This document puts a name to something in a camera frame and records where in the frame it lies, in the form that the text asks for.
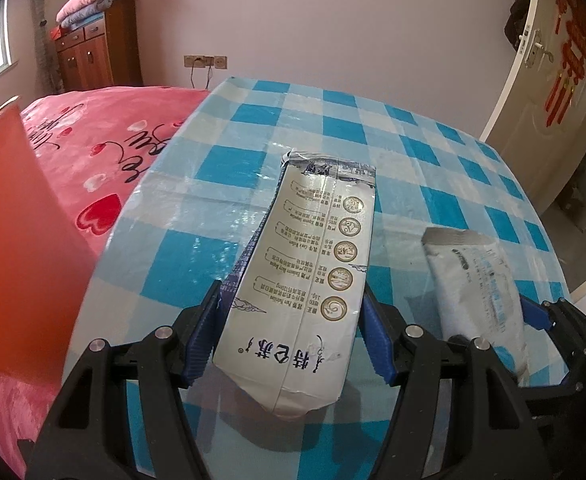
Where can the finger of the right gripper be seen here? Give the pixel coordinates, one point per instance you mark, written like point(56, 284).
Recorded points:
point(534, 314)

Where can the orange plastic trash bucket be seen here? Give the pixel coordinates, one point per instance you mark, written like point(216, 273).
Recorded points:
point(45, 264)

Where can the white milk carton box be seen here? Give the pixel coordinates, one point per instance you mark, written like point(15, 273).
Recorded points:
point(290, 307)

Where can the grey plaid curtain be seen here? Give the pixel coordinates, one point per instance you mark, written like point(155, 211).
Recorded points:
point(47, 70)

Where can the metal door handle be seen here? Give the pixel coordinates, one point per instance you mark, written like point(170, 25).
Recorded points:
point(533, 49)

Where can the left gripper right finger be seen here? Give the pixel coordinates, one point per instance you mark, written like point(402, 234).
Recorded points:
point(490, 431)

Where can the folded pink grey blankets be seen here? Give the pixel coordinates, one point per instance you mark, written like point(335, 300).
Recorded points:
point(93, 0)

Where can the dark clothes behind door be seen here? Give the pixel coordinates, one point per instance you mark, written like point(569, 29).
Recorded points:
point(516, 22)

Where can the wall power outlet strip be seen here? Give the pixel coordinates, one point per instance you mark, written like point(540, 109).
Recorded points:
point(218, 62)

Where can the red door decoration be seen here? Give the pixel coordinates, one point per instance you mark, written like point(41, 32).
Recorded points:
point(571, 25)

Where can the pink floral bedspread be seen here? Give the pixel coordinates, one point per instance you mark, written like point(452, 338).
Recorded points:
point(93, 147)

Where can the cream bedroom door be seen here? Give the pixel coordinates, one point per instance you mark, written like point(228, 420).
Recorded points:
point(541, 158)

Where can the silver white foil pouch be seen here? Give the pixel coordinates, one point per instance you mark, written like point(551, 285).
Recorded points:
point(476, 294)

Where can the brown wooden cabinet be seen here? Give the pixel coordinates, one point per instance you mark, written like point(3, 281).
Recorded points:
point(103, 52)

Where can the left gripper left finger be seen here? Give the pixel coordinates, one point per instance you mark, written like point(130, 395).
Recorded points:
point(87, 433)

